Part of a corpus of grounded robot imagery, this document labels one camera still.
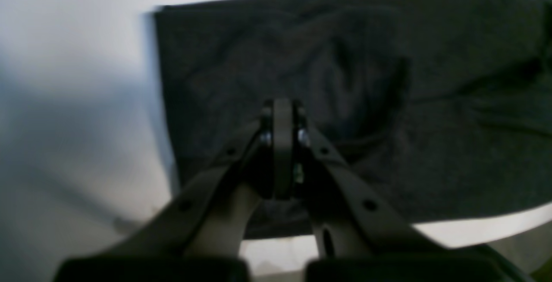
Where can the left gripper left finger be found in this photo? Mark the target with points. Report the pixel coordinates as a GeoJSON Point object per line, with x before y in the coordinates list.
{"type": "Point", "coordinates": [197, 237]}

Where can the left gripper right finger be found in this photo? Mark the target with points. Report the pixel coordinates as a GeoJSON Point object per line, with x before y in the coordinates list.
{"type": "Point", "coordinates": [361, 237]}

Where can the black t-shirt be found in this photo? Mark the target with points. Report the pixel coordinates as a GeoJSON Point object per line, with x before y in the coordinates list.
{"type": "Point", "coordinates": [443, 105]}

